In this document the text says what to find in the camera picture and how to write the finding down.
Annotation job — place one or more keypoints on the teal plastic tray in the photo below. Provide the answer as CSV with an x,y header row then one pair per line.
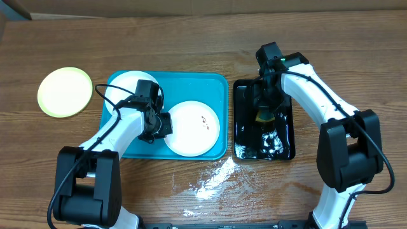
x,y
208,88

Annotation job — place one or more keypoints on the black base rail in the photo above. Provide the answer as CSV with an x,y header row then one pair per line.
x,y
297,224

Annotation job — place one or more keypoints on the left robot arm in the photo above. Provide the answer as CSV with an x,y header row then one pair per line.
x,y
88,180

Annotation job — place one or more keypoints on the yellow green sponge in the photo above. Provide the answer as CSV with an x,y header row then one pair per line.
x,y
264,116

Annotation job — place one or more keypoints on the yellow-green plate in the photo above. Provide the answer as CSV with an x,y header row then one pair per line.
x,y
65,92

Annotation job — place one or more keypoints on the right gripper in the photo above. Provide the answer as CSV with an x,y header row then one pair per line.
x,y
261,102

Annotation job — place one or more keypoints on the black rectangular tray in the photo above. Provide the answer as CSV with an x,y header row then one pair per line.
x,y
261,141

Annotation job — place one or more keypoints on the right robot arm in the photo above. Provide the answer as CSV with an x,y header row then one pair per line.
x,y
349,152

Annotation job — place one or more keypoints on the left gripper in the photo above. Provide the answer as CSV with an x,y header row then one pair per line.
x,y
167,128

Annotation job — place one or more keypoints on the white plate upper left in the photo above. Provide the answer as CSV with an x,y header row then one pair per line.
x,y
125,84

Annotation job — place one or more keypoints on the white plate with stain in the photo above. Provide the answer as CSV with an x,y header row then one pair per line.
x,y
195,129

